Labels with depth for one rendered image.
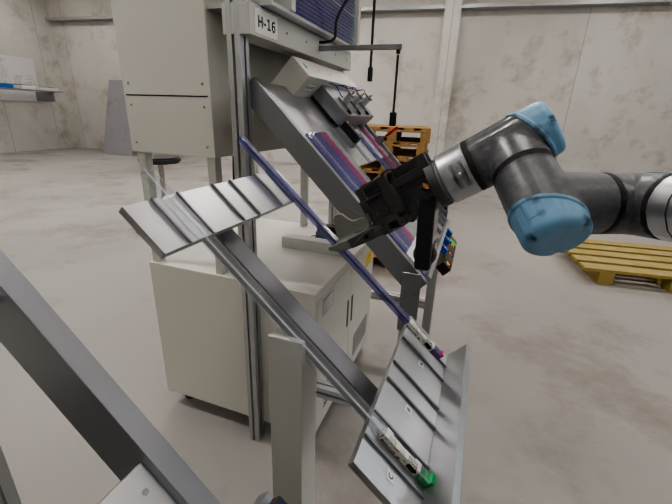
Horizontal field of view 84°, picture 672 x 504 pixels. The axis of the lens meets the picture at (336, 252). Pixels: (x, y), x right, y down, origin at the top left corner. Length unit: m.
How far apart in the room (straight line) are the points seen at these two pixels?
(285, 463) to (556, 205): 0.58
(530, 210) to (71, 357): 0.47
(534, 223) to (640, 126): 9.04
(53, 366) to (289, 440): 0.41
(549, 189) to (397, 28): 8.59
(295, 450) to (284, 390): 0.12
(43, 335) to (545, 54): 8.91
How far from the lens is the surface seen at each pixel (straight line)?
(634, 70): 9.40
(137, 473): 0.39
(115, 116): 11.38
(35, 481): 1.70
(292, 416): 0.67
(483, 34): 8.92
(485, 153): 0.53
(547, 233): 0.46
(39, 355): 0.42
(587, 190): 0.50
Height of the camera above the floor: 1.13
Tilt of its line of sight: 20 degrees down
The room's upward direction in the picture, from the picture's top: 2 degrees clockwise
